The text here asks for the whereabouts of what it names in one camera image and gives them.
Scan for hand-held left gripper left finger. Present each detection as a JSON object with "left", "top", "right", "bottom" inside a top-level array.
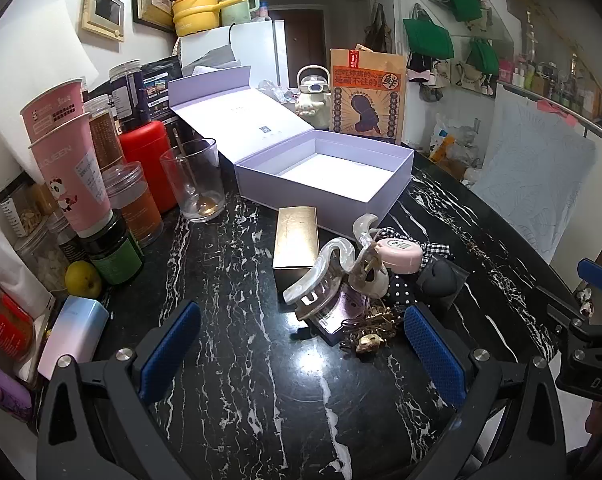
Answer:
[{"left": 36, "top": 300, "right": 203, "bottom": 480}]

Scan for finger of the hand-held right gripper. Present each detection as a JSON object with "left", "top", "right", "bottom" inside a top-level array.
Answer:
[
  {"left": 531, "top": 285, "right": 589, "bottom": 333},
  {"left": 577, "top": 258, "right": 602, "bottom": 308}
]

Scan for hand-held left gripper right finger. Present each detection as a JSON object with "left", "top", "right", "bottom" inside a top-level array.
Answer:
[{"left": 403, "top": 303, "right": 569, "bottom": 480}]

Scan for gold hair clip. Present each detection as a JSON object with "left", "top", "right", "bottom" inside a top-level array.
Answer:
[{"left": 338, "top": 305, "right": 407, "bottom": 361}]

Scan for polka dot scrunchie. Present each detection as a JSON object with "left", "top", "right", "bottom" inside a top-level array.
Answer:
[{"left": 383, "top": 272, "right": 422, "bottom": 308}]

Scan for small purple box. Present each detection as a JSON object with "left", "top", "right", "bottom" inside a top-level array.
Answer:
[{"left": 311, "top": 287, "right": 377, "bottom": 346}]

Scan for pink round compact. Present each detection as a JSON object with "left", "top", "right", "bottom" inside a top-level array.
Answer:
[{"left": 373, "top": 239, "right": 424, "bottom": 276}]

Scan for marbled hair claw clip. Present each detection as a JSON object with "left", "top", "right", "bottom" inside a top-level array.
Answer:
[{"left": 282, "top": 214, "right": 389, "bottom": 322}]

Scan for gold box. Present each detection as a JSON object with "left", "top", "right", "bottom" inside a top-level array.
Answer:
[{"left": 272, "top": 206, "right": 321, "bottom": 288}]

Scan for lavender gift box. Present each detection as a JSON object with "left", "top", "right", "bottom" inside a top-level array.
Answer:
[{"left": 167, "top": 65, "right": 416, "bottom": 233}]

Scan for plush slippers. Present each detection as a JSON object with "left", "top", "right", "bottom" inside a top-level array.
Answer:
[{"left": 576, "top": 287, "right": 598, "bottom": 317}]

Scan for pastel blue pink box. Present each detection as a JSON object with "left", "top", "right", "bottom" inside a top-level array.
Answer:
[{"left": 37, "top": 295, "right": 110, "bottom": 381}]

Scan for green label jar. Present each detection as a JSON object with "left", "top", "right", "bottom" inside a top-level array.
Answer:
[{"left": 78, "top": 209, "right": 146, "bottom": 286}]

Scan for yellow lemon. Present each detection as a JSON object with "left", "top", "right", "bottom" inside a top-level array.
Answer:
[{"left": 64, "top": 260, "right": 103, "bottom": 300}]

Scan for pale patterned cloth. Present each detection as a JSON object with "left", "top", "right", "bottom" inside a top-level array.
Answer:
[{"left": 471, "top": 82, "right": 598, "bottom": 263}]

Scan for orange powder jar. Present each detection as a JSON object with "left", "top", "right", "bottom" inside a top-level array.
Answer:
[{"left": 101, "top": 161, "right": 164, "bottom": 248}]

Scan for gold spoon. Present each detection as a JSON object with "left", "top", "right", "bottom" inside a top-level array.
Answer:
[{"left": 171, "top": 127, "right": 218, "bottom": 217}]

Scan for clear jar white pieces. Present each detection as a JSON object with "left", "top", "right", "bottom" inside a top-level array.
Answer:
[{"left": 14, "top": 215, "right": 72, "bottom": 293}]

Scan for red label jar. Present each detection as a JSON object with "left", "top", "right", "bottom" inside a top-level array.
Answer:
[{"left": 0, "top": 270, "right": 47, "bottom": 376}]

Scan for glass tumbler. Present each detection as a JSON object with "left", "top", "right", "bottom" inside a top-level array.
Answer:
[{"left": 159, "top": 138, "right": 227, "bottom": 223}]

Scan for purple packet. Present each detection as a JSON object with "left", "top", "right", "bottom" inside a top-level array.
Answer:
[{"left": 0, "top": 357, "right": 37, "bottom": 421}]

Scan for pile of plastic bags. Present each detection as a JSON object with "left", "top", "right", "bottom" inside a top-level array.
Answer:
[{"left": 428, "top": 115, "right": 482, "bottom": 181}]

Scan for white pouch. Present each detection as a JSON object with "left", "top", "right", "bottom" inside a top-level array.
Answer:
[{"left": 0, "top": 225, "right": 57, "bottom": 311}]

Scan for red thermos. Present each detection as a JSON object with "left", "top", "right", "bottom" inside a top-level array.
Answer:
[{"left": 118, "top": 120, "right": 179, "bottom": 216}]

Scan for pink paper cup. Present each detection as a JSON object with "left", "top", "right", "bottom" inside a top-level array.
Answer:
[
  {"left": 28, "top": 112, "right": 113, "bottom": 238},
  {"left": 20, "top": 78, "right": 92, "bottom": 143}
]

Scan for row of bottles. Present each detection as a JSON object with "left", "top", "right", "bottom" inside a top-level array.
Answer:
[{"left": 498, "top": 52, "right": 596, "bottom": 116}]

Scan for brown powder jar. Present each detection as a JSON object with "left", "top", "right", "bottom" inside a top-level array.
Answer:
[{"left": 84, "top": 94, "right": 127, "bottom": 171}]

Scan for dark jar clear lid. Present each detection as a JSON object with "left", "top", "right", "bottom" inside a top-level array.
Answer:
[{"left": 108, "top": 60, "right": 149, "bottom": 133}]

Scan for brown paper bag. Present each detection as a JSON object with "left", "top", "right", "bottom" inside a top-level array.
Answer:
[{"left": 329, "top": 46, "right": 408, "bottom": 146}]

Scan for black printed box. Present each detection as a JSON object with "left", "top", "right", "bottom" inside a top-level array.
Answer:
[{"left": 88, "top": 55, "right": 184, "bottom": 128}]

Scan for cream water bottle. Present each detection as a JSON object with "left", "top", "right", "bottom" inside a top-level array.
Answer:
[{"left": 295, "top": 65, "right": 332, "bottom": 131}]

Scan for grey plastic bag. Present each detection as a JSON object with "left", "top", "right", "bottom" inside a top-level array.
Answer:
[{"left": 181, "top": 42, "right": 242, "bottom": 78}]

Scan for white fridge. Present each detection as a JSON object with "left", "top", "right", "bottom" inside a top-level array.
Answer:
[{"left": 180, "top": 20, "right": 289, "bottom": 91}]

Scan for hanging brown bag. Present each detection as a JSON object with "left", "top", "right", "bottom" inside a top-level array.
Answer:
[{"left": 363, "top": 2, "right": 394, "bottom": 53}]

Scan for yellow pot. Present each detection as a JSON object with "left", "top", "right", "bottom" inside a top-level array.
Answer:
[{"left": 171, "top": 0, "right": 242, "bottom": 38}]

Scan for brown door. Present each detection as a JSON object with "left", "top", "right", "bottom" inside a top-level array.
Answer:
[{"left": 268, "top": 5, "right": 327, "bottom": 76}]

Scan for beige intercom panel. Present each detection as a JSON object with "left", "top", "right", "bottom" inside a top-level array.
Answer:
[{"left": 80, "top": 0, "right": 125, "bottom": 43}]

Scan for green kettle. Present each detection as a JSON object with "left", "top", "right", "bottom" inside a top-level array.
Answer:
[{"left": 219, "top": 0, "right": 261, "bottom": 27}]

